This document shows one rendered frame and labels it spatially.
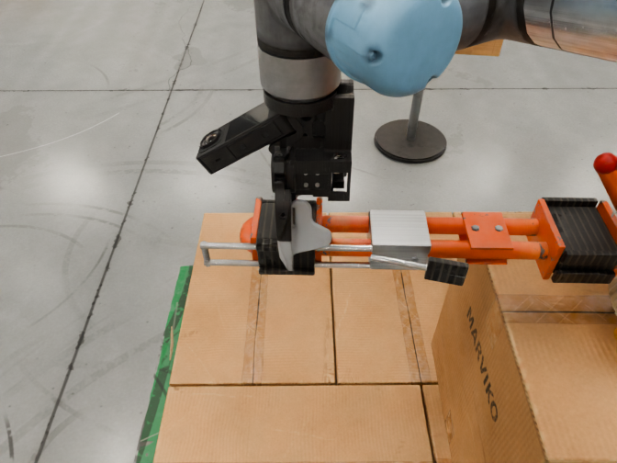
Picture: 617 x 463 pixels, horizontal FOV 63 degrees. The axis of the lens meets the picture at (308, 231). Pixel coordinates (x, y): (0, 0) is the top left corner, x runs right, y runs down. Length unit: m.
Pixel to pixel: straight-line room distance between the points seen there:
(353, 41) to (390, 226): 0.33
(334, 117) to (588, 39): 0.22
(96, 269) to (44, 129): 1.23
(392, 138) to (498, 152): 0.58
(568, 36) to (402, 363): 1.01
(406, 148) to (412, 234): 2.22
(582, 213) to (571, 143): 2.51
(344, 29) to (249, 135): 0.20
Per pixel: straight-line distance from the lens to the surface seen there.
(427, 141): 2.89
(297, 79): 0.45
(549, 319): 0.77
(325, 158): 0.50
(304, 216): 0.54
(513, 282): 0.79
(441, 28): 0.34
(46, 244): 2.55
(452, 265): 0.59
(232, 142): 0.51
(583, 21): 0.37
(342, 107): 0.48
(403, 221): 0.62
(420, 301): 1.40
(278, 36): 0.44
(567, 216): 0.69
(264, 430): 1.20
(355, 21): 0.33
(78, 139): 3.17
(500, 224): 0.65
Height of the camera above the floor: 1.64
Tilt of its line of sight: 45 degrees down
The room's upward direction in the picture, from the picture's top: straight up
